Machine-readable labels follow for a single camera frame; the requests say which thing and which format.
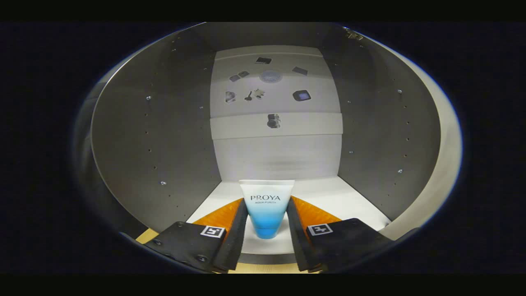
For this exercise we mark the grey framed cabinet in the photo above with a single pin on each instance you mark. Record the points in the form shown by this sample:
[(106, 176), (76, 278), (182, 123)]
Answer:
[(164, 135)]

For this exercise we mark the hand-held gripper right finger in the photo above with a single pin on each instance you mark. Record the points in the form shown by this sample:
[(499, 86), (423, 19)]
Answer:
[(298, 242)]

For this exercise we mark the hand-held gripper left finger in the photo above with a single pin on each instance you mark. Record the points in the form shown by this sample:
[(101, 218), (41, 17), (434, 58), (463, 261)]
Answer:
[(234, 242)]

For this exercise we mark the white and blue tube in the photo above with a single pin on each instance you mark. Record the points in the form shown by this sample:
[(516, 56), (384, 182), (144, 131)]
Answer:
[(267, 213)]

